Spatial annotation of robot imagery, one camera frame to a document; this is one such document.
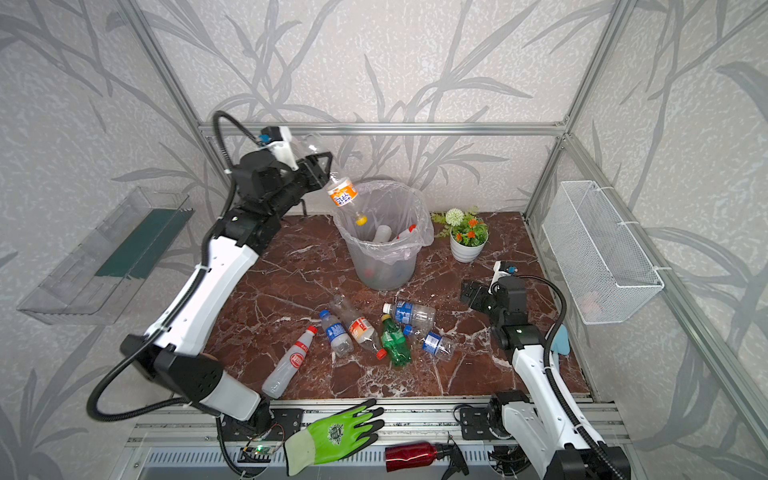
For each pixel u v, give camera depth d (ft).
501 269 2.40
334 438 2.32
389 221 3.34
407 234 3.09
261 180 1.59
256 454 2.36
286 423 2.42
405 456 2.18
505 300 2.04
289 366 2.60
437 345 2.69
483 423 2.40
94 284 2.09
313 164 1.95
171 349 1.33
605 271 2.01
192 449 2.32
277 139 1.87
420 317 2.96
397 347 2.77
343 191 2.24
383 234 3.34
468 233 3.14
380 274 2.98
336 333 2.77
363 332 2.78
